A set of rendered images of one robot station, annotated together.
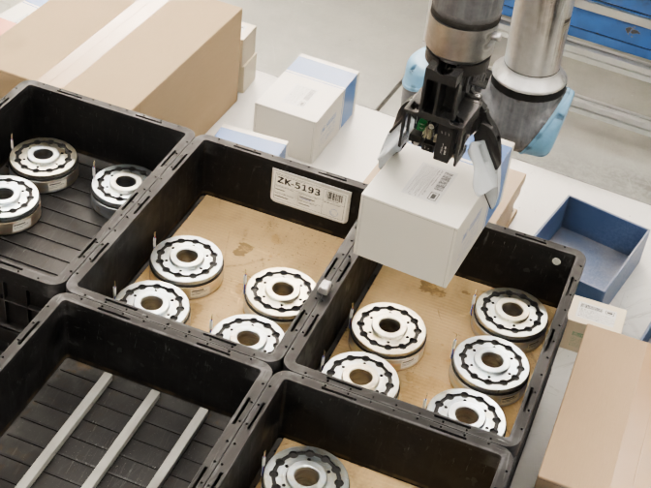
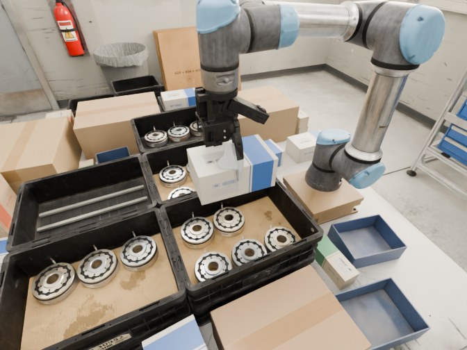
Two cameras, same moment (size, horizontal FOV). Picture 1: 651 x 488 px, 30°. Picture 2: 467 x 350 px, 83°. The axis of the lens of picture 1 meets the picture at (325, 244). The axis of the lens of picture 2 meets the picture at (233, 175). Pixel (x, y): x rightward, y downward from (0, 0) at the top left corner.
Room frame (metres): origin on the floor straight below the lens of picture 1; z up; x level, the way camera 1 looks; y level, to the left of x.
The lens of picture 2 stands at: (0.84, -0.53, 1.53)
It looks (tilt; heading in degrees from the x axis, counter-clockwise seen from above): 41 degrees down; 48
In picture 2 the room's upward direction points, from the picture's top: straight up
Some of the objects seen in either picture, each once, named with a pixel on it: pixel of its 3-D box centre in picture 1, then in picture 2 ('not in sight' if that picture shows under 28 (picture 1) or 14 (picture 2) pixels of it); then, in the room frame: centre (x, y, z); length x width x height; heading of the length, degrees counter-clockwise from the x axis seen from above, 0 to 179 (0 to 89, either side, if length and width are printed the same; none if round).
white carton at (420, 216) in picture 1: (435, 197); (231, 167); (1.19, -0.13, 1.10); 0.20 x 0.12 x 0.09; 159
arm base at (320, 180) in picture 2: not in sight; (324, 170); (1.68, -0.15, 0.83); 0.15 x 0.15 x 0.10
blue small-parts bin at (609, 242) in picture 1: (580, 257); (365, 240); (1.56, -0.42, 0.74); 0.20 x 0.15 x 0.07; 152
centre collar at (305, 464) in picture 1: (306, 477); (137, 248); (0.93, -0.01, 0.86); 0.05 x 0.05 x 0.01
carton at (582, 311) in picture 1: (542, 313); (324, 252); (1.42, -0.35, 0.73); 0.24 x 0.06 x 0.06; 74
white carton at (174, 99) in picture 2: not in sight; (181, 101); (1.57, 0.76, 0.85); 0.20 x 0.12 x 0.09; 159
